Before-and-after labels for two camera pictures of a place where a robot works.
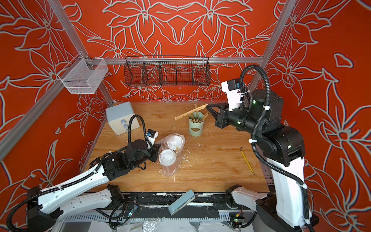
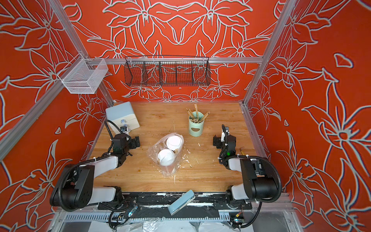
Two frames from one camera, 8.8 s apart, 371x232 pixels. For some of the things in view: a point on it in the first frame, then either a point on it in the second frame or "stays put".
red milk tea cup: [167, 157] stays put
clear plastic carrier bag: [172, 151] stays put
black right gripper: [223, 117] -> [220, 140]
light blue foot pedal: [181, 202] stays put
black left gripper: [155, 151] -> [133, 144]
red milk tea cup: [175, 142] stays put
